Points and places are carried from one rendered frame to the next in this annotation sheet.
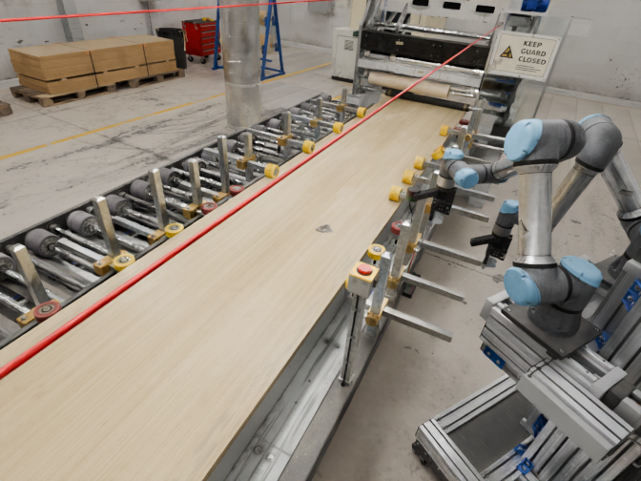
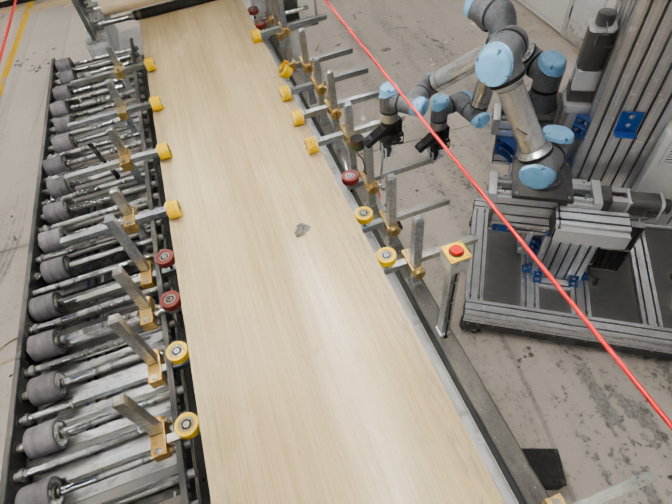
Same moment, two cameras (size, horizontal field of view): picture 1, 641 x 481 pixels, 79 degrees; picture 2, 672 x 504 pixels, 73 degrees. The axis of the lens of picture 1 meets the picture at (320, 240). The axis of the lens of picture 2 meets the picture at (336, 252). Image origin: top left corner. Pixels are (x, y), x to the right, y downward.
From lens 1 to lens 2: 0.88 m
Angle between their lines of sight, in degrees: 30
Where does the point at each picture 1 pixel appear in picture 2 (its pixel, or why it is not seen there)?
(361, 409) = not seen: hidden behind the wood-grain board
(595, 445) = (622, 240)
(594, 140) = (501, 20)
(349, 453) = not seen: hidden behind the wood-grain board
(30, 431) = not seen: outside the picture
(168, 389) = (393, 464)
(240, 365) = (408, 395)
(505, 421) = (500, 258)
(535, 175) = (517, 89)
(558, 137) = (520, 50)
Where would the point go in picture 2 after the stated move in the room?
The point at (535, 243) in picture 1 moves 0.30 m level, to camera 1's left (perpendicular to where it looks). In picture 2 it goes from (536, 140) to (482, 188)
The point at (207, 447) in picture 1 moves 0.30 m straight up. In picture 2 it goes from (468, 463) to (484, 432)
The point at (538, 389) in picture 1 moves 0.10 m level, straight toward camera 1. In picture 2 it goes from (571, 232) to (580, 253)
